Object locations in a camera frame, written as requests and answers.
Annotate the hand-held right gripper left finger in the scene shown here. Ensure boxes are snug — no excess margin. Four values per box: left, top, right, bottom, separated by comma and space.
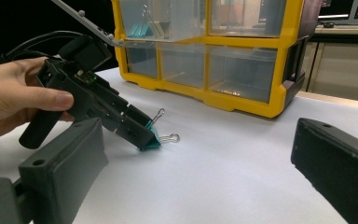
18, 117, 109, 224

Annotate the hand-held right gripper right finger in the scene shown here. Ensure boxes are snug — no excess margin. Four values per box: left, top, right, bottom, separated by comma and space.
290, 117, 358, 224

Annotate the large clear plastic drawer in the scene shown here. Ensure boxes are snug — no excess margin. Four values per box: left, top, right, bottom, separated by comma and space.
209, 0, 287, 38
119, 0, 207, 43

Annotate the yellow drawer organizer cabinet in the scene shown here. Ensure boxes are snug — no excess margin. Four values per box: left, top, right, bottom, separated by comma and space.
111, 0, 323, 119

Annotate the narrow clear plastic drawer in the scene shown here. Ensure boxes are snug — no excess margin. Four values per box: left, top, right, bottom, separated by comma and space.
125, 43, 158, 79

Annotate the medium clear plastic drawer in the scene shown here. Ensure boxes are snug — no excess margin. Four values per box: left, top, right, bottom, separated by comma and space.
158, 43, 206, 90

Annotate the beige background desk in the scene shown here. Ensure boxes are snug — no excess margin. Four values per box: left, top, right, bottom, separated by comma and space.
301, 24, 358, 104

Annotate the wide clear plastic drawer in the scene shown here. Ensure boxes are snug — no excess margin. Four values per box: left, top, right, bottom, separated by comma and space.
208, 46, 278, 104

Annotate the dark computer monitor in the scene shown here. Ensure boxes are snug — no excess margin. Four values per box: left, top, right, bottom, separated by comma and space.
318, 0, 356, 21

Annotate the black cable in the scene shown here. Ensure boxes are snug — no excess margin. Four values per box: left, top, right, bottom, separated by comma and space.
0, 30, 85, 68

